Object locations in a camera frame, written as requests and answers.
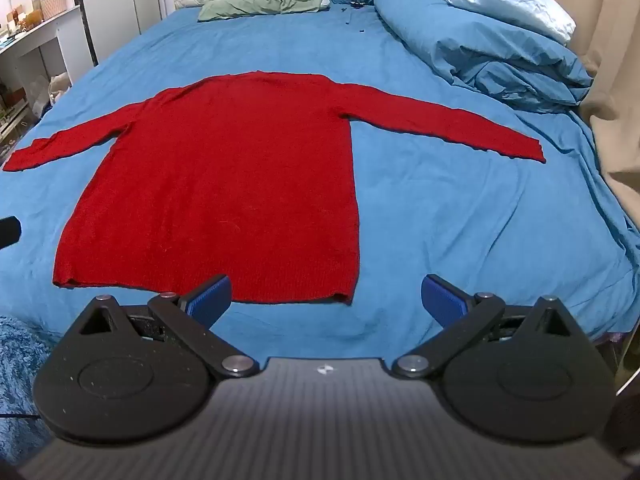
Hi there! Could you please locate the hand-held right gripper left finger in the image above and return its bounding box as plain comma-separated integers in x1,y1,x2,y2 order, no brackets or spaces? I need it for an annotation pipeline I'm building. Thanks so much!
70,275,259,379

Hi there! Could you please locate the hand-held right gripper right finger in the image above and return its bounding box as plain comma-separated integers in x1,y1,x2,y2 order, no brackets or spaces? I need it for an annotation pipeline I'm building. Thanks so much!
392,274,583,379

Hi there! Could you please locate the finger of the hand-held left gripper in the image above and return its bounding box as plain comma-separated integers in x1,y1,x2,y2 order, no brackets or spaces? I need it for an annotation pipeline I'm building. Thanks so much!
0,216,22,248

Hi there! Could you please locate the red knit sweater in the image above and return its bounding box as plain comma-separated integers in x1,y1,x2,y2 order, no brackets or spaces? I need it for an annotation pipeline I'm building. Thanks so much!
2,71,547,306

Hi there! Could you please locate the bed with blue sheet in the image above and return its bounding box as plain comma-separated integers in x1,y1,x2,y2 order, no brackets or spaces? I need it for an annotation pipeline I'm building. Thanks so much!
0,0,640,361

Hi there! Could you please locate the beige cloth bag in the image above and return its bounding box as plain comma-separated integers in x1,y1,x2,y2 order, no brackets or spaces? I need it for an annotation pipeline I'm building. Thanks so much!
47,72,72,107

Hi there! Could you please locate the blue fuzzy rug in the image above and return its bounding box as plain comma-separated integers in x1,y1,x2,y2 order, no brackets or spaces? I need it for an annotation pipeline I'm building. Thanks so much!
0,315,57,466

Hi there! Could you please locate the white desk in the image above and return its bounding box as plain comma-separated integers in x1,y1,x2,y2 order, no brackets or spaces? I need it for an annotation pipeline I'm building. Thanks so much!
0,5,83,161

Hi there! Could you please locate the blue duvet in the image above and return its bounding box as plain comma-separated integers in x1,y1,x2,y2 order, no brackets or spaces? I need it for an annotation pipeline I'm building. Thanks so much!
372,0,596,113

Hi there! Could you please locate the white wardrobe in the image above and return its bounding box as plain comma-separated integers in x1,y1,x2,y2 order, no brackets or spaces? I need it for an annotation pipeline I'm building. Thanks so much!
67,0,176,68

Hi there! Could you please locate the green pillow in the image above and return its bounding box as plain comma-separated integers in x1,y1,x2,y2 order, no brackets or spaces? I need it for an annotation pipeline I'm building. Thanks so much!
197,0,328,22

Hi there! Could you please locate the beige curtain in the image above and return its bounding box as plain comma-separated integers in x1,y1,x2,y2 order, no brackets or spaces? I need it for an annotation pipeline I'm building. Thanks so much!
565,0,640,321

